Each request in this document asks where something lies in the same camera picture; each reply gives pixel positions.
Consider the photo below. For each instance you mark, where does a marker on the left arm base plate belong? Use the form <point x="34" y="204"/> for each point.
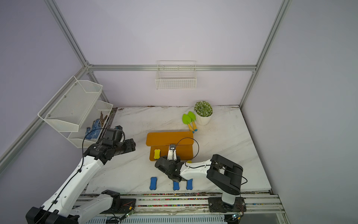
<point x="122" y="206"/>

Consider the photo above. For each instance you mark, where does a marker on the aluminium front rail frame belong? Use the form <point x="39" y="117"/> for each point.
<point x="193" y="208"/>

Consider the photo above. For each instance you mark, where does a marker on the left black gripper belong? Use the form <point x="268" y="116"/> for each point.
<point x="130" y="145"/>

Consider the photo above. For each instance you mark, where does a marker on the orange two-tier wooden shelf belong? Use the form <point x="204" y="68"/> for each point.
<point x="162" y="141"/>

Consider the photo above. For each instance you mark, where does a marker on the white mesh two-tier rack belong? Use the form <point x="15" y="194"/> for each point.
<point x="74" y="108"/>

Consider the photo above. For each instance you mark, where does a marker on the green spatula blue tip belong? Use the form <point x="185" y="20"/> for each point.
<point x="193" y="119"/>

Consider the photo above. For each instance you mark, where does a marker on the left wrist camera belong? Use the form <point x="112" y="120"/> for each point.
<point x="113" y="136"/>

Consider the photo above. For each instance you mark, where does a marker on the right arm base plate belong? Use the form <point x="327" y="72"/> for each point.
<point x="217" y="205"/>

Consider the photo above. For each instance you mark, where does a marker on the blue eraser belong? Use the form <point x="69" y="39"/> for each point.
<point x="176" y="186"/>
<point x="153" y="183"/>
<point x="189" y="184"/>

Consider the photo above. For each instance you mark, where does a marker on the green spatula orange handle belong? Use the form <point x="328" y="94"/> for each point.
<point x="187" y="121"/>

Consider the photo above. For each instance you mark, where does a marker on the white wire wall basket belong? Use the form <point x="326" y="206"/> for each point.
<point x="176" y="75"/>

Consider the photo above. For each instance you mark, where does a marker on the blue crumpled cloth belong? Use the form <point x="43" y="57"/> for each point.
<point x="94" y="131"/>

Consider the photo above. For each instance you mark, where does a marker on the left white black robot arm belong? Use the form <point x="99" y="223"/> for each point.
<point x="59" y="208"/>

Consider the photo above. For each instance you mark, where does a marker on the potted green succulent plant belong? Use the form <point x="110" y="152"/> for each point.
<point x="203" y="112"/>

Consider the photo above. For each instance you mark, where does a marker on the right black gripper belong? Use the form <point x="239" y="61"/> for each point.
<point x="178" y="160"/>

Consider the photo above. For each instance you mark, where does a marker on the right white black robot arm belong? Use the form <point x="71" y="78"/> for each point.
<point x="221" y="171"/>

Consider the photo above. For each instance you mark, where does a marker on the brown sticks in rack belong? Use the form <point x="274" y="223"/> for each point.
<point x="103" y="119"/>

